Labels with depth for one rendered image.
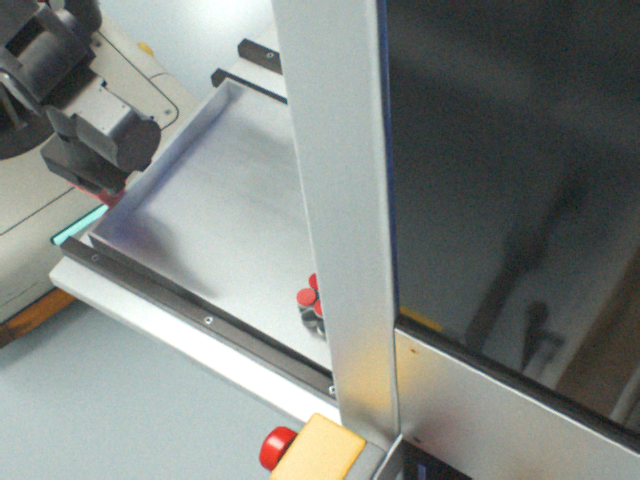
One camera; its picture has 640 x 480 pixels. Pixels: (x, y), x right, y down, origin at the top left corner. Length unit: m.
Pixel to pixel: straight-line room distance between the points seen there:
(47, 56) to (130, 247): 0.29
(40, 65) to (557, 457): 0.56
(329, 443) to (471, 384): 0.19
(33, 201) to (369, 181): 1.51
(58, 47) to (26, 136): 1.18
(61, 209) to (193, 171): 0.82
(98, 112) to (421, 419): 0.42
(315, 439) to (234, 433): 1.16
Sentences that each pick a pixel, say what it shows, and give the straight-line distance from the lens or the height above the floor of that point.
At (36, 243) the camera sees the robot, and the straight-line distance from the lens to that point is 2.08.
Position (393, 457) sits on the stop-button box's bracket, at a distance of 0.95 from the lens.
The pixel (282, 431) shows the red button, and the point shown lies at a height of 1.01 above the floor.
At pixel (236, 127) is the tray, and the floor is 0.88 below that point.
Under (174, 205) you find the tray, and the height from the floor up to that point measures 0.88.
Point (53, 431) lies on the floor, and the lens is 2.18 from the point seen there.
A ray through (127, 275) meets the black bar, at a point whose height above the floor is 0.90.
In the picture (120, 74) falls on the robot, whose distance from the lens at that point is 2.26.
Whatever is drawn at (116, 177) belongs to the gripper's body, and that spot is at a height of 1.00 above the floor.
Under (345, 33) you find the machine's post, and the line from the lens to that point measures 0.56.
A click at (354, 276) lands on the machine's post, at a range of 0.75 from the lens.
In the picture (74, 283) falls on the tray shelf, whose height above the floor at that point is 0.88.
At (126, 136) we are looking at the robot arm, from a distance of 1.05.
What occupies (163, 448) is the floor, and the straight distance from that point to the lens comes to 2.11.
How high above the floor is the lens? 1.89
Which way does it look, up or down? 55 degrees down
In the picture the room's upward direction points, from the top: 11 degrees counter-clockwise
